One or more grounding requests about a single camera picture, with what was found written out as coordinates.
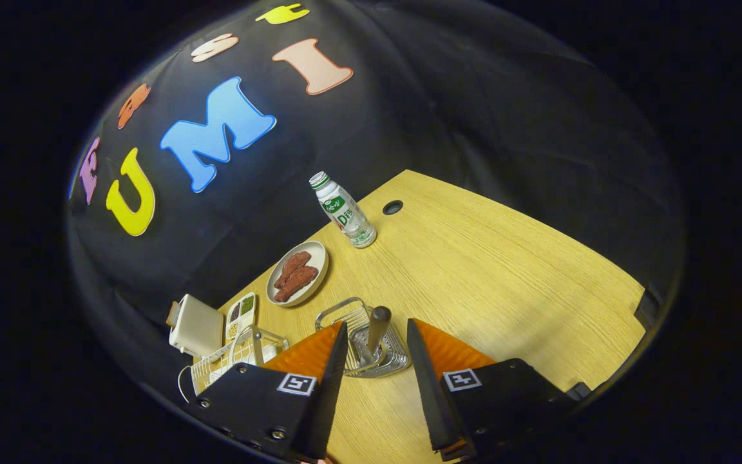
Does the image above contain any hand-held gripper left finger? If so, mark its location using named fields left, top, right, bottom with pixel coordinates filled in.
left=181, top=321, right=350, bottom=463

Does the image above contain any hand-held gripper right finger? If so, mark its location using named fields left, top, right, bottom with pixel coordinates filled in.
left=406, top=318, right=578, bottom=461

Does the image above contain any metal wire basket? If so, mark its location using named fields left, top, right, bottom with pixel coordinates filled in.
left=315, top=297, right=412, bottom=379

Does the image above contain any wooden handled metal spoon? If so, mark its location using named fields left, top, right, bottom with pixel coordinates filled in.
left=358, top=306, right=393, bottom=368

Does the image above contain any white wire dish rack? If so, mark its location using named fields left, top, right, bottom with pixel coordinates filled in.
left=178, top=325, right=289, bottom=395

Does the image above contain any beige round plate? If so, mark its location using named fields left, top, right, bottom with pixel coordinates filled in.
left=266, top=241, right=330, bottom=307

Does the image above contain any white divided bean tray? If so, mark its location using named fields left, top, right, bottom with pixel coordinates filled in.
left=225, top=292, right=258, bottom=342

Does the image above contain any brown meat piece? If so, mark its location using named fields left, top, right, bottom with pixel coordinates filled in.
left=273, top=251, right=312, bottom=289
left=273, top=266, right=320, bottom=304

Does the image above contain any white toaster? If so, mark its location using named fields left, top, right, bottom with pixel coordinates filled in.
left=168, top=294, right=225, bottom=358

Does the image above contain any white green label drink bottle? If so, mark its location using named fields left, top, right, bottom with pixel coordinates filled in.
left=309, top=171, right=377, bottom=249

